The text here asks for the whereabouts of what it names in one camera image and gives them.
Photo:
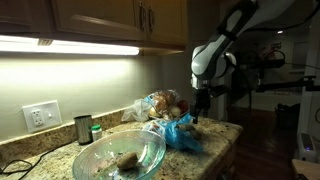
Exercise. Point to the white appliance on floor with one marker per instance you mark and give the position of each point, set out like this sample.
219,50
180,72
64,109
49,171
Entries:
307,150

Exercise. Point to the clear bag of produce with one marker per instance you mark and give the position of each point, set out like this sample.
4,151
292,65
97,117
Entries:
162,104

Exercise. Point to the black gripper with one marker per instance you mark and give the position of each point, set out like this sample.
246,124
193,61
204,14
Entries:
200,105

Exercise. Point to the steel cup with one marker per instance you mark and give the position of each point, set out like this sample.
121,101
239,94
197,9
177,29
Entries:
83,125

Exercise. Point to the brown potato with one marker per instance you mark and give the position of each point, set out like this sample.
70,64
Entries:
127,161
186,127

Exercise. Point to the glass bowl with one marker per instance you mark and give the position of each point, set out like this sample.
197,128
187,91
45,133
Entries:
98,161

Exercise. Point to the under-cabinet light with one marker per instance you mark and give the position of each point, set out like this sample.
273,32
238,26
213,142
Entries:
38,45

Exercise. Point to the wooden upper cabinet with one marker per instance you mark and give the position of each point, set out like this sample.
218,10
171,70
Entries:
156,27

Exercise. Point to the black camera stand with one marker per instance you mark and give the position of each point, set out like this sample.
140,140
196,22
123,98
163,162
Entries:
269,72

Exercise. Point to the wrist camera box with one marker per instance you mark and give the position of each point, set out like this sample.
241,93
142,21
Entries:
216,91

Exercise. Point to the blue plastic potato bag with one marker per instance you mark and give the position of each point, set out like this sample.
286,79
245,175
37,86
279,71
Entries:
173,136

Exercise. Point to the small green-capped bottle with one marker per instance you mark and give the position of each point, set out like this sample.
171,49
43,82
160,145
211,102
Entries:
96,132

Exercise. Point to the white wall outlet plate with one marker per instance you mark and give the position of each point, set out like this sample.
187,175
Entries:
42,116

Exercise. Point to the potato in bag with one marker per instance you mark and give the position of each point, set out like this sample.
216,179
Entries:
195,134

